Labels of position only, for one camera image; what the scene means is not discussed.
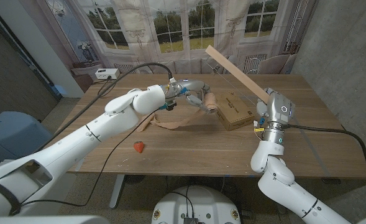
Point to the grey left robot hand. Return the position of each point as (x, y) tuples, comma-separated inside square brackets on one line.
[(185, 85)]

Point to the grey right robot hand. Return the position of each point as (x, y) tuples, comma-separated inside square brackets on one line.
[(277, 109)]

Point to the beige arm wrap bandage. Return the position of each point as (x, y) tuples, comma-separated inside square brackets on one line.
[(176, 124)]

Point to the long wooden stick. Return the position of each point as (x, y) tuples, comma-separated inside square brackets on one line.
[(238, 74)]

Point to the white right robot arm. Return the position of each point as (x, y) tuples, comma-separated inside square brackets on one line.
[(279, 183)]

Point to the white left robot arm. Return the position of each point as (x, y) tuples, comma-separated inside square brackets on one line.
[(77, 140)]

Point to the brown cardboard box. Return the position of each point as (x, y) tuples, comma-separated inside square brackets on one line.
[(235, 112)]

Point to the red toy strawberry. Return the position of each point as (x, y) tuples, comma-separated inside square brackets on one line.
[(139, 147)]

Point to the white power strip box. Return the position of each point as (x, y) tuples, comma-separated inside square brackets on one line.
[(107, 73)]

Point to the printed window backdrop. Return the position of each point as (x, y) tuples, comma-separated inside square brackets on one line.
[(170, 31)]

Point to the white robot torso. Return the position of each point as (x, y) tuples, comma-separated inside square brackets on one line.
[(195, 205)]

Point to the grey table leg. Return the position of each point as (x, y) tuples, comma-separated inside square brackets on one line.
[(117, 189)]

